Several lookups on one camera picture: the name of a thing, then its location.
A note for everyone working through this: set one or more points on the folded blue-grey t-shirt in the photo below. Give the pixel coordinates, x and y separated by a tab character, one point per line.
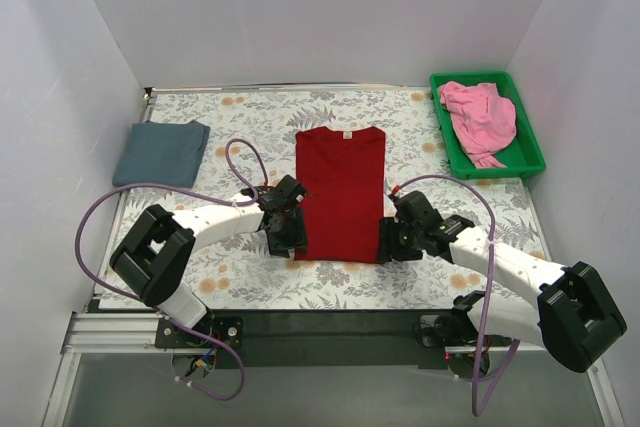
162	153

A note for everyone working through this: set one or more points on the green plastic bin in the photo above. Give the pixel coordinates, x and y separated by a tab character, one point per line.
522	157

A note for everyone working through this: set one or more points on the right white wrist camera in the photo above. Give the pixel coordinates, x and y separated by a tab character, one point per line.
399	203

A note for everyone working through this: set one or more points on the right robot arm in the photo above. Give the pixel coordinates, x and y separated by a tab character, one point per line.
568	310

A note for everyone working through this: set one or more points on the red t-shirt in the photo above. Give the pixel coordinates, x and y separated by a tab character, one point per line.
343	171

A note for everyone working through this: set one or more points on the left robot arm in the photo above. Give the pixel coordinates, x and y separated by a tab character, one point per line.
152	257

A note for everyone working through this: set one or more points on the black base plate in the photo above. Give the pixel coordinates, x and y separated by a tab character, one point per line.
304	338

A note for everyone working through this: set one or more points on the aluminium frame rail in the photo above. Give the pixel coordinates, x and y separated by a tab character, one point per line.
112	374

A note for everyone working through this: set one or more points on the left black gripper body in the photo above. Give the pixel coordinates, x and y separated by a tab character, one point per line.
288	235

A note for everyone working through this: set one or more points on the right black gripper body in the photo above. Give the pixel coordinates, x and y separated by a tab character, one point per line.
398	240

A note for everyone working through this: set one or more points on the pink t-shirt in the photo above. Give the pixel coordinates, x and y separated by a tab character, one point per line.
483	121

